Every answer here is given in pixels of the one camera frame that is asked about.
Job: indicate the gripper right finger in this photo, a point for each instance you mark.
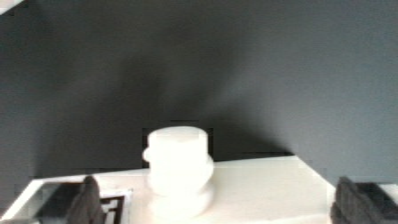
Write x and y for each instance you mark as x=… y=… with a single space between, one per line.
x=364 y=203

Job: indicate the white cabinet box body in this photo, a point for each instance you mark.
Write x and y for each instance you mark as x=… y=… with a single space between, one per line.
x=193 y=191

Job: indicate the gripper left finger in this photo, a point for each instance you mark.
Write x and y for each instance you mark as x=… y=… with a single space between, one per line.
x=72 y=205

